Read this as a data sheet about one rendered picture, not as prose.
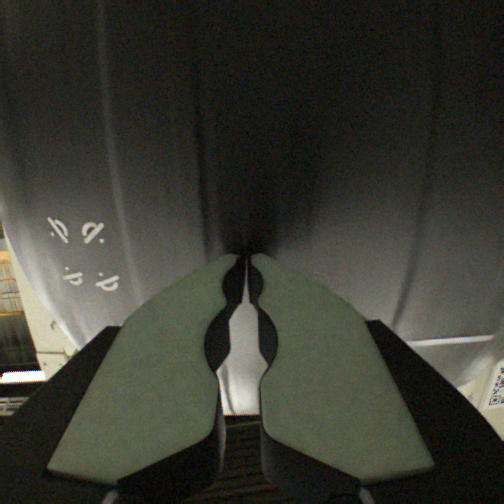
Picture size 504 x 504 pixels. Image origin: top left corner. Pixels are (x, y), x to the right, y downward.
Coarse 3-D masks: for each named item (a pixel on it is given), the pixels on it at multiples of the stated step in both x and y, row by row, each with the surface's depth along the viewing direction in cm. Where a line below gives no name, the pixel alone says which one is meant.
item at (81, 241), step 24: (48, 216) 13; (72, 216) 13; (96, 216) 13; (48, 240) 14; (72, 240) 14; (96, 240) 13; (72, 264) 14; (96, 264) 14; (120, 264) 14; (72, 288) 15; (96, 288) 15; (120, 288) 15
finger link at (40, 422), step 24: (96, 336) 9; (72, 360) 8; (96, 360) 8; (48, 384) 7; (72, 384) 7; (24, 408) 7; (48, 408) 7; (72, 408) 7; (0, 432) 6; (24, 432) 6; (48, 432) 6; (0, 456) 6; (24, 456) 6; (48, 456) 6; (0, 480) 5; (24, 480) 5; (48, 480) 5; (72, 480) 6
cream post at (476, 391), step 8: (480, 376) 42; (488, 376) 42; (472, 384) 42; (480, 384) 42; (488, 384) 42; (464, 392) 44; (472, 392) 43; (480, 392) 43; (472, 400) 43; (480, 400) 43; (480, 408) 44; (496, 408) 44; (488, 416) 44; (496, 416) 44; (496, 424) 45
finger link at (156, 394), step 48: (192, 288) 10; (240, 288) 12; (144, 336) 9; (192, 336) 9; (96, 384) 7; (144, 384) 7; (192, 384) 7; (96, 432) 6; (144, 432) 6; (192, 432) 6; (96, 480) 6; (144, 480) 6; (192, 480) 7
